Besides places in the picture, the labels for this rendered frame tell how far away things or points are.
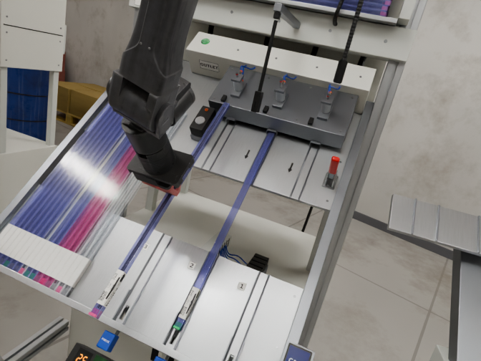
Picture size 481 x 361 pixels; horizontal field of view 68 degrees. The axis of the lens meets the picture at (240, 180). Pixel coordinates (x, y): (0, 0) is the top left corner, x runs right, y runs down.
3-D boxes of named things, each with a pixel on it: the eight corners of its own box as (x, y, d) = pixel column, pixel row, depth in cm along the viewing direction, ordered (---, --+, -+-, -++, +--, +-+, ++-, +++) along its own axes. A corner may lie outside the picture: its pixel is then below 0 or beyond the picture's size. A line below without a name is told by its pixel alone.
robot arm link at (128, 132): (110, 122, 52) (140, 134, 50) (139, 92, 55) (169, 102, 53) (127, 151, 57) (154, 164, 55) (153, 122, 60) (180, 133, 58)
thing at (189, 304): (180, 331, 65) (179, 329, 64) (174, 328, 65) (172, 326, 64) (276, 130, 88) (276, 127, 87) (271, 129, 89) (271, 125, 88)
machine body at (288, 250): (243, 500, 107) (298, 337, 88) (62, 393, 126) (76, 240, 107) (288, 356, 167) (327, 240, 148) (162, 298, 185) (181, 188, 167)
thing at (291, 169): (327, 220, 80) (330, 209, 75) (91, 141, 97) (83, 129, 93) (361, 116, 95) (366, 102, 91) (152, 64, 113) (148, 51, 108)
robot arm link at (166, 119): (103, 83, 46) (158, 117, 45) (156, 33, 51) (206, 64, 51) (114, 132, 57) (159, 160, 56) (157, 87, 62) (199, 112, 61)
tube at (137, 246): (98, 319, 56) (95, 317, 55) (91, 316, 57) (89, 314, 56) (230, 107, 81) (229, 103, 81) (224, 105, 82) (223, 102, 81)
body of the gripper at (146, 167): (148, 147, 66) (134, 119, 60) (196, 162, 63) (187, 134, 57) (129, 174, 63) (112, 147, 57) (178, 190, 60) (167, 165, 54)
